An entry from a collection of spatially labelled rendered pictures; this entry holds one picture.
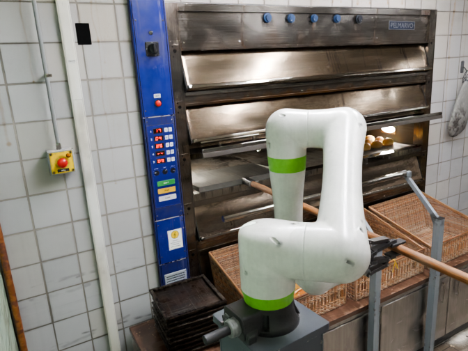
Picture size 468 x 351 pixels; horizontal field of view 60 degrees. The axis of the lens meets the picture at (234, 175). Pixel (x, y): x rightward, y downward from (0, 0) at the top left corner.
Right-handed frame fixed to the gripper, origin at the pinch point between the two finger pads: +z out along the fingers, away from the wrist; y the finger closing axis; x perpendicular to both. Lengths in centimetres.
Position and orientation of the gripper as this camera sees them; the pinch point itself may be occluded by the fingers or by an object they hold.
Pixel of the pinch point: (395, 247)
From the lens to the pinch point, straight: 148.9
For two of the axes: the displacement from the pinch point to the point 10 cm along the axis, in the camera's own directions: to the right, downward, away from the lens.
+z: 8.8, -1.6, 4.5
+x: 4.8, 1.9, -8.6
